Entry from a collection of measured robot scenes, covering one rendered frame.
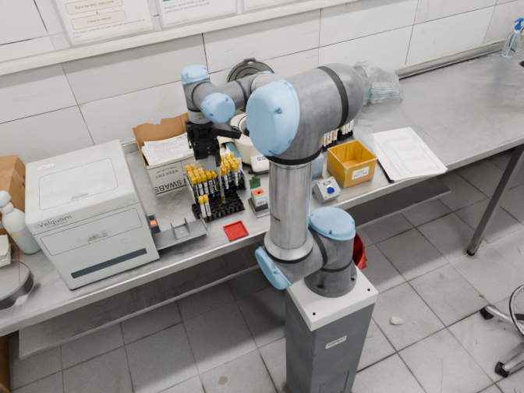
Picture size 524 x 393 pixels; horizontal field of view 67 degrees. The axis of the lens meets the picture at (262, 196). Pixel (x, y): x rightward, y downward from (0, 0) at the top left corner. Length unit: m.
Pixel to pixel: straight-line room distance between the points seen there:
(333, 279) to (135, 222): 0.58
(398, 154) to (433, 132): 0.25
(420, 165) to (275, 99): 1.06
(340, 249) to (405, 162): 0.71
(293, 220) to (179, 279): 1.26
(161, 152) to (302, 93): 1.05
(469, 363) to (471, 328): 0.19
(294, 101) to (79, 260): 0.83
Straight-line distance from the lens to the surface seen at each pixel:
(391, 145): 1.71
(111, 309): 2.02
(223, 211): 1.37
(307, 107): 0.65
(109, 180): 1.17
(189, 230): 1.28
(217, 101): 1.00
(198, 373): 2.06
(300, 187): 0.76
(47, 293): 1.38
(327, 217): 1.01
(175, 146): 1.64
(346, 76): 0.71
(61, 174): 1.26
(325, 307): 1.11
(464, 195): 2.97
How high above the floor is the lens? 1.87
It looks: 43 degrees down
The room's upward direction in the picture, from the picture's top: 4 degrees counter-clockwise
